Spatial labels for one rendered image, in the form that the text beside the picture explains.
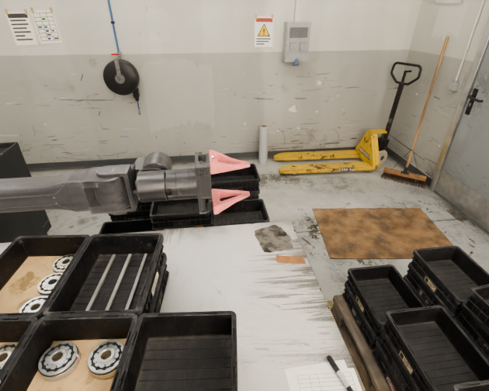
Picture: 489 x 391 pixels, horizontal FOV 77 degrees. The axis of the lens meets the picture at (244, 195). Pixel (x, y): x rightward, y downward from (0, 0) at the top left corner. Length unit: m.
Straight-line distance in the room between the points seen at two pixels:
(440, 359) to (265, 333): 0.87
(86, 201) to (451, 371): 1.61
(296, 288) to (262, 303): 0.17
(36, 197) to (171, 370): 0.65
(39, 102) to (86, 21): 1.07
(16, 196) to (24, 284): 0.87
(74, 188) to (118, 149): 3.64
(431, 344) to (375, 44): 3.36
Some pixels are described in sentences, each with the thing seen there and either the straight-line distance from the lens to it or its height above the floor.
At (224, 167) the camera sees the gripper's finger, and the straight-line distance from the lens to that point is 0.54.
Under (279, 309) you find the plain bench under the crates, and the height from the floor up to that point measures 0.70.
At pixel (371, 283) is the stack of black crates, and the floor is 0.27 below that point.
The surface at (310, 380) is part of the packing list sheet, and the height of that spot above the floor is 0.70.
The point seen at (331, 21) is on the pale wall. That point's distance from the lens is 4.06.
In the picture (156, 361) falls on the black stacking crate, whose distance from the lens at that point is 1.08.
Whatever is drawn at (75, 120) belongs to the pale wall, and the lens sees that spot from 4.23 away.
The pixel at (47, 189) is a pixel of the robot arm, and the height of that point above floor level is 1.47.
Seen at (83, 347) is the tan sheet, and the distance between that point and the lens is 1.18.
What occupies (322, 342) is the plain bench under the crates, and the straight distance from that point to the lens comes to 1.26.
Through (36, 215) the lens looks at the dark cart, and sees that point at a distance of 2.96.
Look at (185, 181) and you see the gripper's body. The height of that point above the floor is 1.47.
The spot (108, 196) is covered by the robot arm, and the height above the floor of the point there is 1.45.
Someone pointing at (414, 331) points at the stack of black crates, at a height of 0.38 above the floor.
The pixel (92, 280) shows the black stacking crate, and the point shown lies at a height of 0.83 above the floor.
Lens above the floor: 1.73
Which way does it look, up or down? 31 degrees down
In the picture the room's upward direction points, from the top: straight up
